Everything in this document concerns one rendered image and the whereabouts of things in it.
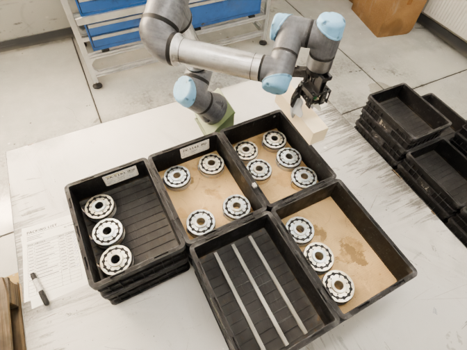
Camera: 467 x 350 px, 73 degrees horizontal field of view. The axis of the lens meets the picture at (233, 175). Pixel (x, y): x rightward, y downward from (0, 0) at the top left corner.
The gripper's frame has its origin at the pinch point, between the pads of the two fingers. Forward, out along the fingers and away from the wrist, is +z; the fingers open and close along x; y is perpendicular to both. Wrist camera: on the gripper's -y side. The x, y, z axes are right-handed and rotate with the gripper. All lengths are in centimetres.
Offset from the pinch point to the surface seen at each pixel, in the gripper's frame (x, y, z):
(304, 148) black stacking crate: 4.3, 3.9, 19.1
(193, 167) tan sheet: -38.5, -10.6, 25.9
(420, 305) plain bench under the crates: 15, 71, 38
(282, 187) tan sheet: -10.4, 13.0, 25.7
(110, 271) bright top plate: -78, 19, 23
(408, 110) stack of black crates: 110, -20, 60
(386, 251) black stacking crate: 6, 52, 20
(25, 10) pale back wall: -100, -272, 78
